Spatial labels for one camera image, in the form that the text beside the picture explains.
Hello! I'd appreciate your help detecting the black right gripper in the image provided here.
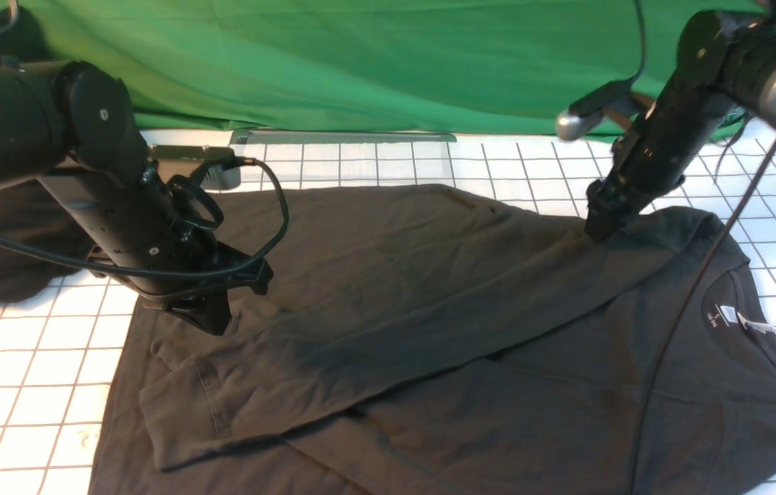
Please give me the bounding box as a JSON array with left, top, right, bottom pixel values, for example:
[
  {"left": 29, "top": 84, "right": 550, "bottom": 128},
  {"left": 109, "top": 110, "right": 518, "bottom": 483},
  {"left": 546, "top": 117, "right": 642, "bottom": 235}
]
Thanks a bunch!
[{"left": 584, "top": 80, "right": 736, "bottom": 243}]

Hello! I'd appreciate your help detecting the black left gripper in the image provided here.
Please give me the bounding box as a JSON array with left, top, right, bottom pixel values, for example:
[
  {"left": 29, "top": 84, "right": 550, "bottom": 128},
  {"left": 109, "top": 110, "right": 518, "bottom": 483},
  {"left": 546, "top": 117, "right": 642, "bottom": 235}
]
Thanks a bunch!
[{"left": 39, "top": 165, "right": 275, "bottom": 336}]

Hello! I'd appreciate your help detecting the gray long sleeve shirt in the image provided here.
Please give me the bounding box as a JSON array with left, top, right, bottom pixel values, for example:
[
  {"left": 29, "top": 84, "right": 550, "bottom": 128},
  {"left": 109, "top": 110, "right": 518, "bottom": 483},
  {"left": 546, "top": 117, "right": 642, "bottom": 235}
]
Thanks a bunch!
[{"left": 89, "top": 185, "right": 776, "bottom": 494}]

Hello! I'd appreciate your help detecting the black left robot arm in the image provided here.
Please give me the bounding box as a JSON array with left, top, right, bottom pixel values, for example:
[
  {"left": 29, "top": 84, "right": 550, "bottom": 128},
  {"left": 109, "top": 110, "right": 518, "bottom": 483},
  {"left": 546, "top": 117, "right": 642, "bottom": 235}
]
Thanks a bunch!
[{"left": 0, "top": 60, "right": 289, "bottom": 336}]

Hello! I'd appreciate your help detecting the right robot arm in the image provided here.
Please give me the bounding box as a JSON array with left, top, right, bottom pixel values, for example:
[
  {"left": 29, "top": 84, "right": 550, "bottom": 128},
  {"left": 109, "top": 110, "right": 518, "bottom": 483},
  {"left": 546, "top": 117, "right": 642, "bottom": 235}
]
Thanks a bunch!
[{"left": 555, "top": 1, "right": 776, "bottom": 239}]

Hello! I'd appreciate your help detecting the gray metal bar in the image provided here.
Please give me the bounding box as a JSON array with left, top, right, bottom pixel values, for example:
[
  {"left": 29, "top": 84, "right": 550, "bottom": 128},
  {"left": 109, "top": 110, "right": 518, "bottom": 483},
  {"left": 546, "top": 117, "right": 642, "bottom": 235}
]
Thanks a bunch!
[{"left": 230, "top": 128, "right": 457, "bottom": 145}]

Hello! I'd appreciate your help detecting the green backdrop cloth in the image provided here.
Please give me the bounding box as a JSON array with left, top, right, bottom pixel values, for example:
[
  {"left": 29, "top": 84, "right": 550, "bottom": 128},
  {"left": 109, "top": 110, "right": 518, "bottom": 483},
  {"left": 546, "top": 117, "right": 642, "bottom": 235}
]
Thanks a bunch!
[{"left": 0, "top": 0, "right": 776, "bottom": 142}]

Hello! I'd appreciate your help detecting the black crumpled cloth pile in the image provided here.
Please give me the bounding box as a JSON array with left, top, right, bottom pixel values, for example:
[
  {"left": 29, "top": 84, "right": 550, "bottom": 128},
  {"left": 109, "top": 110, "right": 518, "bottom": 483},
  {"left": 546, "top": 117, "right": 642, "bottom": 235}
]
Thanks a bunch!
[{"left": 0, "top": 8, "right": 93, "bottom": 305}]

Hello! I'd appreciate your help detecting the black left camera cable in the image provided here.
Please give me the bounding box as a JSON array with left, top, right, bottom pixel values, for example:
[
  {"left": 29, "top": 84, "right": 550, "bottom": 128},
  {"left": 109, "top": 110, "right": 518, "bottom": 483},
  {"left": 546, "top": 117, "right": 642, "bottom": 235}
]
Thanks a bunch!
[{"left": 0, "top": 157, "right": 291, "bottom": 281}]

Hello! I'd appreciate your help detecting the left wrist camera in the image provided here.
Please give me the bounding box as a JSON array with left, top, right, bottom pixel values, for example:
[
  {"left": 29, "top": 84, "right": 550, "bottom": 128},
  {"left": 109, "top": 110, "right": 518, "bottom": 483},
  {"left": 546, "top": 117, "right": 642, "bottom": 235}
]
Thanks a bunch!
[{"left": 148, "top": 145, "right": 242, "bottom": 192}]

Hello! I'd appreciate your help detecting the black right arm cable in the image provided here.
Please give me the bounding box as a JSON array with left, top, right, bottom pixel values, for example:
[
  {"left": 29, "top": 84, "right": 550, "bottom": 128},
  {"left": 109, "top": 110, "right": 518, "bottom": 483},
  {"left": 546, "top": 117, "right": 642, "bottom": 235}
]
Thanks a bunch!
[{"left": 628, "top": 0, "right": 776, "bottom": 495}]

